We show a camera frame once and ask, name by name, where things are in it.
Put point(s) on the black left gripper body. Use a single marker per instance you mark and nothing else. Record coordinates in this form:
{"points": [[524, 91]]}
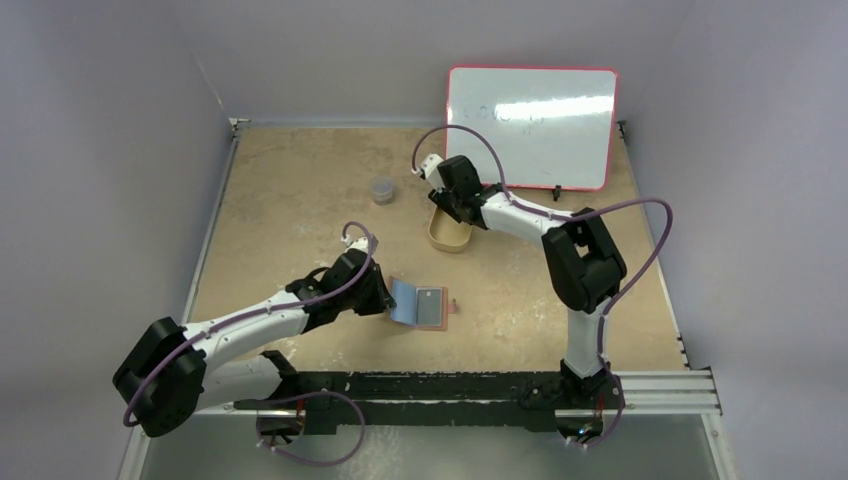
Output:
{"points": [[348, 301]]}

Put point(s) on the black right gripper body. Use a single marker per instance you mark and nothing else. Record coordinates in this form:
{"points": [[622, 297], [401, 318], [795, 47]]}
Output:
{"points": [[448, 203]]}

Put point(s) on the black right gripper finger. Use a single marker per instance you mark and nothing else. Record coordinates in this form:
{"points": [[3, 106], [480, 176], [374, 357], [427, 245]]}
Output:
{"points": [[465, 213], [444, 202]]}

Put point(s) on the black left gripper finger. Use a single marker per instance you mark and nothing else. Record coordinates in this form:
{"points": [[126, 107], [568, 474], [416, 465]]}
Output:
{"points": [[383, 292], [377, 306]]}

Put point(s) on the brown leather card holder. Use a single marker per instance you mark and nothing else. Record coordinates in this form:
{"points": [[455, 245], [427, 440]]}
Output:
{"points": [[404, 313]]}

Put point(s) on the grey credit card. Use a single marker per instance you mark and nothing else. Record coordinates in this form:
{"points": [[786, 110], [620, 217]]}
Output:
{"points": [[430, 307]]}

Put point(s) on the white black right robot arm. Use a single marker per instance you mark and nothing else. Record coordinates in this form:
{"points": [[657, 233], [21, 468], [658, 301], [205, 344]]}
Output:
{"points": [[585, 266]]}

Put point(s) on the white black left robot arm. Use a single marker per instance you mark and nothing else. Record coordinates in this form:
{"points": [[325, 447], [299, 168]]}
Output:
{"points": [[170, 371]]}

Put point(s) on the beige oval plastic tray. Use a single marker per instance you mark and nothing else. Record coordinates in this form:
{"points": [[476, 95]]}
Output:
{"points": [[447, 235]]}

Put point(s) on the red framed whiteboard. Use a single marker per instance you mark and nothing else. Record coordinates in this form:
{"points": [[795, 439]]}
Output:
{"points": [[533, 127]]}

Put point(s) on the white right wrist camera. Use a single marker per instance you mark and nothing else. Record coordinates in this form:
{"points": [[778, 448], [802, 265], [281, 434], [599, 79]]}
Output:
{"points": [[428, 170]]}

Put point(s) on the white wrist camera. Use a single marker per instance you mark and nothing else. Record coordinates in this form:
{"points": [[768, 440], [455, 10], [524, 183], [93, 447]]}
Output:
{"points": [[428, 170], [365, 243]]}

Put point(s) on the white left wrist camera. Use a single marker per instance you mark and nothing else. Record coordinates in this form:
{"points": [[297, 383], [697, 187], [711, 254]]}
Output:
{"points": [[365, 243]]}

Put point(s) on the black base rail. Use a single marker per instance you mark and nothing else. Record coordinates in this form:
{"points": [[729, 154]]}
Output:
{"points": [[536, 401]]}

